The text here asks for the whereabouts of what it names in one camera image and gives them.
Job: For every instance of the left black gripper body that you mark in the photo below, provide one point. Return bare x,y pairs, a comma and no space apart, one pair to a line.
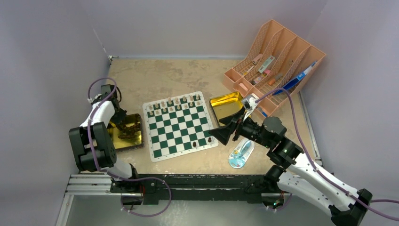
118,117

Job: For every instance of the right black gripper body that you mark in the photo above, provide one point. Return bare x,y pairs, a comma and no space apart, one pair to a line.
245,128

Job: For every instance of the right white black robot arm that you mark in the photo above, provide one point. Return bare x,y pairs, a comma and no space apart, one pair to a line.
295,173

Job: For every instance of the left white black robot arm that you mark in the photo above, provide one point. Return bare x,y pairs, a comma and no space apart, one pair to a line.
91,143

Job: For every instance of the dark pieces in tray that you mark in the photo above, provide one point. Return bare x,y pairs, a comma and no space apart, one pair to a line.
128,132

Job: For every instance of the green white chess board mat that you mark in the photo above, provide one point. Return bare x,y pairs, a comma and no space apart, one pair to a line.
169,136

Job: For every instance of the white chess pieces row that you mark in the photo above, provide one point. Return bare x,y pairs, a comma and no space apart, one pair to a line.
182,105

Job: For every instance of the left gold tin tray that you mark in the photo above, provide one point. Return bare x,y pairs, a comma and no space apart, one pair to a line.
127,144

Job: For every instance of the gold tin tray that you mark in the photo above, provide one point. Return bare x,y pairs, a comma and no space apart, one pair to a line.
127,144
225,105

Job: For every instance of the blue packaged toy blister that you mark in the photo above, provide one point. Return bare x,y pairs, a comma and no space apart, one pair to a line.
239,156

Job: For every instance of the right gold tin tray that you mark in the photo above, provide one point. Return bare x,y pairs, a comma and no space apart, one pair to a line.
225,105

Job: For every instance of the peach plastic file organizer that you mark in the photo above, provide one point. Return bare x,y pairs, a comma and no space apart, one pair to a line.
293,54

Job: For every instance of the teal white box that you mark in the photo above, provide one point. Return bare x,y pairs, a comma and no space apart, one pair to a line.
267,64

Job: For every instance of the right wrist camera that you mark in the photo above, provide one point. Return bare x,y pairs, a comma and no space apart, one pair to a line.
249,103

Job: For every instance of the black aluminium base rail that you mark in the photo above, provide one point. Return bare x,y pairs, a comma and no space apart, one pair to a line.
153,188

